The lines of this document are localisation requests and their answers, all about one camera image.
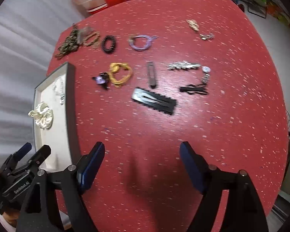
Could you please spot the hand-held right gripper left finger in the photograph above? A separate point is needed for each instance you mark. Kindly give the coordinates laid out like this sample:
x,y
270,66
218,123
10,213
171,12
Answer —
x,y
91,166

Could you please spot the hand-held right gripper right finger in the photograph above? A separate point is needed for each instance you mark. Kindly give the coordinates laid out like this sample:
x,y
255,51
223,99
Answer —
x,y
192,166

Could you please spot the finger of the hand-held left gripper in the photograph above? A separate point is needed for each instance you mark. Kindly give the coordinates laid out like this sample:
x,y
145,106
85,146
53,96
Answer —
x,y
41,155
24,149

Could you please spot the grey jewelry box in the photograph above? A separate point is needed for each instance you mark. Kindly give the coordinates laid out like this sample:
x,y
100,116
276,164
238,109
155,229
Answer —
x,y
60,125

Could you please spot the brown snap hair clip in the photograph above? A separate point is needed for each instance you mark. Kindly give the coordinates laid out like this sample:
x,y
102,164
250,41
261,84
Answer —
x,y
151,76

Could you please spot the beige small hair clip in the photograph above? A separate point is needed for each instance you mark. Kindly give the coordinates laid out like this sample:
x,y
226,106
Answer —
x,y
192,25

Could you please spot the cream dotted satin scrunchie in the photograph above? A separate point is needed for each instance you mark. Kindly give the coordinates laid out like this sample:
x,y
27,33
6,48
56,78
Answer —
x,y
42,116

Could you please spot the large black snap hair clip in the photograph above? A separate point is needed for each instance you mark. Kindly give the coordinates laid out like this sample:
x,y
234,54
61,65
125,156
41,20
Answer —
x,y
157,102

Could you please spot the black flower hairpin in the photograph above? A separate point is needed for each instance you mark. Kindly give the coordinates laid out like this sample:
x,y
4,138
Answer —
x,y
193,89

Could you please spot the purple black bow clip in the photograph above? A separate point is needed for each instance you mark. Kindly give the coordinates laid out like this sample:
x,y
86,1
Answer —
x,y
102,79

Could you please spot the silver rhinestone hair clip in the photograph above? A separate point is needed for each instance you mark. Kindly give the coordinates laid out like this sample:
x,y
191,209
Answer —
x,y
183,65

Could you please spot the white curtain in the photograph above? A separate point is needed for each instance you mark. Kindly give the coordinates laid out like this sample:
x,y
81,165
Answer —
x,y
24,41

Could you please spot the leopard print scrunchie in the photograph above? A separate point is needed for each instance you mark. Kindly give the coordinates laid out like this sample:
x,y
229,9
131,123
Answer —
x,y
69,43

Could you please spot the clear plastic hair claw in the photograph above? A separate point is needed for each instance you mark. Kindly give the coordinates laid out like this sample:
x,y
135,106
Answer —
x,y
85,34

